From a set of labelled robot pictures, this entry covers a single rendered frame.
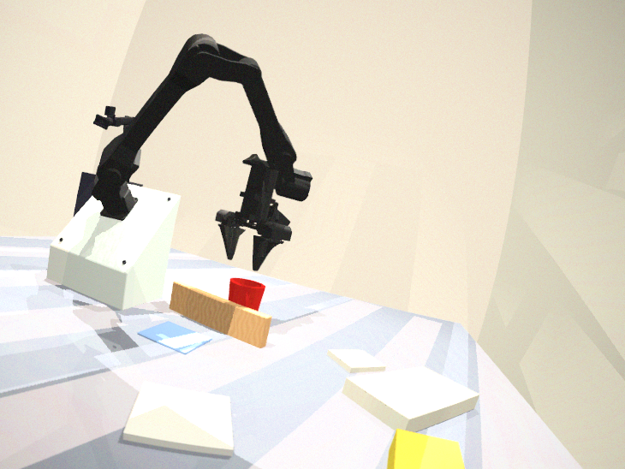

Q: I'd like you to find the tan wooden block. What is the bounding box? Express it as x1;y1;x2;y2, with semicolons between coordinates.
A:
169;281;271;348

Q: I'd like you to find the red cup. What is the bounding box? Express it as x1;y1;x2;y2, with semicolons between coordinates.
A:
229;278;265;311

